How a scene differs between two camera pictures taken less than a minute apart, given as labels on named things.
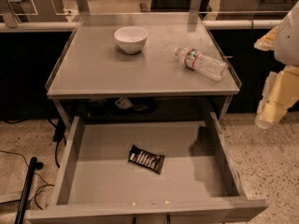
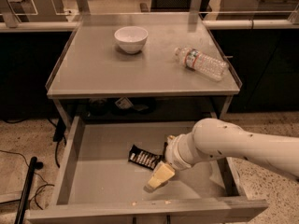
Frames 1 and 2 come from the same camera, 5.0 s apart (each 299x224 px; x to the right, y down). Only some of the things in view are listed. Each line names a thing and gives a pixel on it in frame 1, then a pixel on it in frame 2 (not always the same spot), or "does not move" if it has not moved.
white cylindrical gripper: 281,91 -> 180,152
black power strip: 59,131 does not move
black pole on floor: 34,165 does not move
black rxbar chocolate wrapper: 150,161 does not move
